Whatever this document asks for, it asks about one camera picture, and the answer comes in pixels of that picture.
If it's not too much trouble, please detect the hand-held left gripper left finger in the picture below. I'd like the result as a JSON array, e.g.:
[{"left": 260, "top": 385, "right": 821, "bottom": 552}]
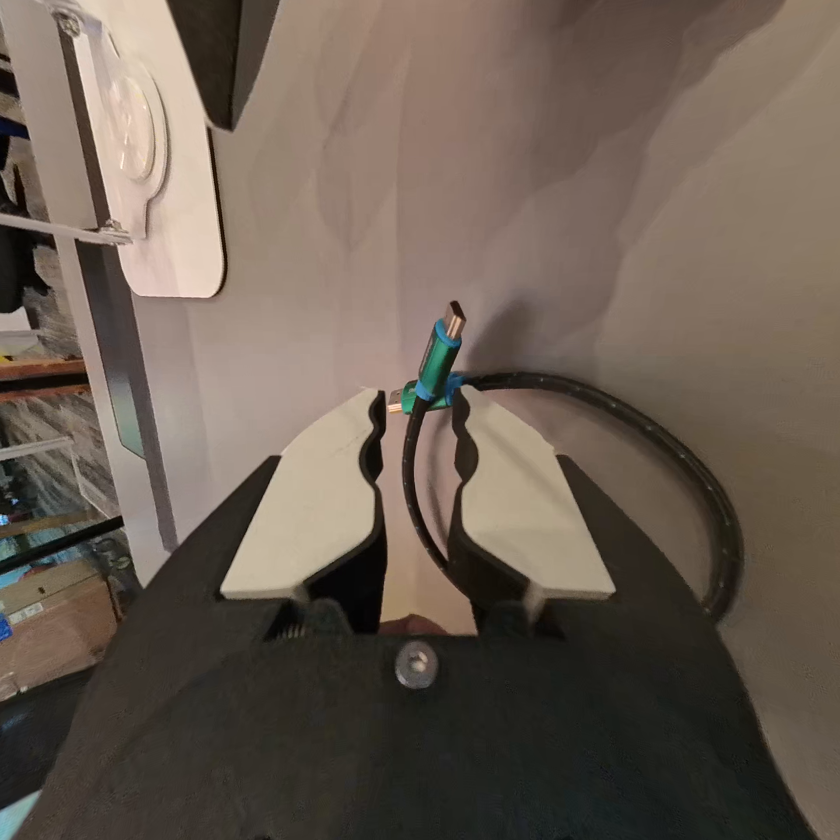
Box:
[{"left": 218, "top": 388, "right": 388, "bottom": 601}]

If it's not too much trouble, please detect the white wooden laptop stand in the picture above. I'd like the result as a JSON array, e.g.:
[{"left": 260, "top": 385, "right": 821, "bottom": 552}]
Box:
[{"left": 0, "top": 0, "right": 228, "bottom": 300}]

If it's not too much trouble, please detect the black braided hdmi cable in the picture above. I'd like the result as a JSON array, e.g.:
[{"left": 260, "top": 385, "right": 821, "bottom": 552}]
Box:
[{"left": 386, "top": 301, "right": 746, "bottom": 619}]

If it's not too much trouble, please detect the brown cardboard box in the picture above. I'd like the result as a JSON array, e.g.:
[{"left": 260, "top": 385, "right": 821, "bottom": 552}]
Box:
[{"left": 0, "top": 558, "right": 126, "bottom": 700}]

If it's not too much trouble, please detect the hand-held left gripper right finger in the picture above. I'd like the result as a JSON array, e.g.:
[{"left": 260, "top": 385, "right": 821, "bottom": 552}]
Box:
[{"left": 449, "top": 386, "right": 619, "bottom": 618}]

